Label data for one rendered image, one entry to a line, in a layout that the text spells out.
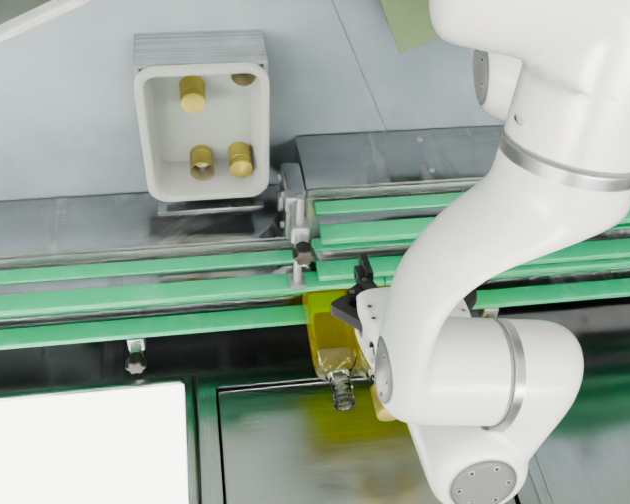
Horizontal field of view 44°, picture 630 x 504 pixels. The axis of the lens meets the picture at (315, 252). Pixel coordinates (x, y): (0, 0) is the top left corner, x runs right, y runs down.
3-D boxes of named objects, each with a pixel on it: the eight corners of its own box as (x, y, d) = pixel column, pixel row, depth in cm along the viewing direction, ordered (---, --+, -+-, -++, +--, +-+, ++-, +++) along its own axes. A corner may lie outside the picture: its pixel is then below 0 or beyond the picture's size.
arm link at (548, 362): (477, 361, 49) (613, 365, 51) (430, 272, 58) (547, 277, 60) (425, 526, 56) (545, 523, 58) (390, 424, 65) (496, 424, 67)
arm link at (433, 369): (605, 123, 50) (515, 374, 61) (416, 105, 48) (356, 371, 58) (676, 181, 43) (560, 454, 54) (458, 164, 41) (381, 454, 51)
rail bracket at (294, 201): (281, 249, 117) (291, 313, 109) (282, 163, 105) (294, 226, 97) (300, 248, 118) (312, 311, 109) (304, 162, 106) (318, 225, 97)
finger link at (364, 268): (346, 317, 76) (334, 280, 81) (378, 314, 76) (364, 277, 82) (347, 289, 74) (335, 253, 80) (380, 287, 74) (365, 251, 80)
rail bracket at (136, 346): (128, 322, 125) (126, 391, 116) (122, 294, 121) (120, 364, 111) (153, 320, 126) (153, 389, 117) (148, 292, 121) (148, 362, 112)
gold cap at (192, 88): (177, 75, 106) (178, 93, 103) (203, 73, 107) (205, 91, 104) (180, 96, 109) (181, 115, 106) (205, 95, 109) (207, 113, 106)
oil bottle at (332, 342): (297, 276, 123) (317, 389, 108) (299, 251, 119) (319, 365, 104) (332, 274, 124) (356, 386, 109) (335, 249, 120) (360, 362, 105)
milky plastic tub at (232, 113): (149, 166, 119) (149, 204, 113) (131, 34, 103) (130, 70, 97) (263, 159, 121) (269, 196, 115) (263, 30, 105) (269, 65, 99)
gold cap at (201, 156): (203, 185, 115) (201, 166, 118) (219, 171, 114) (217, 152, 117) (185, 172, 113) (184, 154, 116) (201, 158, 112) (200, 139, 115)
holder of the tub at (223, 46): (155, 189, 123) (155, 223, 117) (134, 33, 103) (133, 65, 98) (263, 183, 125) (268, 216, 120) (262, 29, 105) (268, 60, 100)
